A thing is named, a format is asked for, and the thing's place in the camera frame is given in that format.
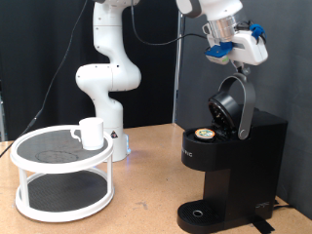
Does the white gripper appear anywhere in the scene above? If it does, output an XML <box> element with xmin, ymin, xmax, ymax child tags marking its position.
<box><xmin>226</xmin><ymin>29</ymin><xmax>269</xmax><ymax>77</ymax></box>

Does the orange-rimmed coffee pod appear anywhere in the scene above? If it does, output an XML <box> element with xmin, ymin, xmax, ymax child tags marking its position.
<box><xmin>194</xmin><ymin>128</ymin><xmax>216</xmax><ymax>141</ymax></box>

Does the black Keurig coffee machine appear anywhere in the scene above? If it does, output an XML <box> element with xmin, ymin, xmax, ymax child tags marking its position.
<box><xmin>176</xmin><ymin>72</ymin><xmax>289</xmax><ymax>234</ymax></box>

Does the white ceramic mug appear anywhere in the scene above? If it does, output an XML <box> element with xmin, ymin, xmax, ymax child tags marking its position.
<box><xmin>70</xmin><ymin>117</ymin><xmax>105</xmax><ymax>151</ymax></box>

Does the black tape strip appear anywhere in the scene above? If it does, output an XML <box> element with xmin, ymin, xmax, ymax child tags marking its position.
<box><xmin>250</xmin><ymin>215</ymin><xmax>276</xmax><ymax>234</ymax></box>

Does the white two-tier turntable stand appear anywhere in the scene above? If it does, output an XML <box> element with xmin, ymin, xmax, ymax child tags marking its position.
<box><xmin>9</xmin><ymin>125</ymin><xmax>115</xmax><ymax>223</ymax></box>

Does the black curtain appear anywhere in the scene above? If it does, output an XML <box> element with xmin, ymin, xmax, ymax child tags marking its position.
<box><xmin>0</xmin><ymin>0</ymin><xmax>180</xmax><ymax>142</ymax></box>

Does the blue-mounted wrist camera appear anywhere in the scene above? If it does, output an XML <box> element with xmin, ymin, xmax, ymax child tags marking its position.
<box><xmin>204</xmin><ymin>42</ymin><xmax>235</xmax><ymax>66</ymax></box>

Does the blue cable clip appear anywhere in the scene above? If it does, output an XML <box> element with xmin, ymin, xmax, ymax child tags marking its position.
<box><xmin>249</xmin><ymin>22</ymin><xmax>267</xmax><ymax>44</ymax></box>

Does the grey metal frame post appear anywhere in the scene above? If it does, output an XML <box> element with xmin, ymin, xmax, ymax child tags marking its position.
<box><xmin>172</xmin><ymin>13</ymin><xmax>187</xmax><ymax>125</ymax></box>

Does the black power cord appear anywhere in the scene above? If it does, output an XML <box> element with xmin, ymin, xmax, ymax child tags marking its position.
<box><xmin>272</xmin><ymin>198</ymin><xmax>295</xmax><ymax>211</ymax></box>

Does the black camera cable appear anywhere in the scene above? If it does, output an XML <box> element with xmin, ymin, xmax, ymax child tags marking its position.
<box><xmin>0</xmin><ymin>0</ymin><xmax>210</xmax><ymax>158</ymax></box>

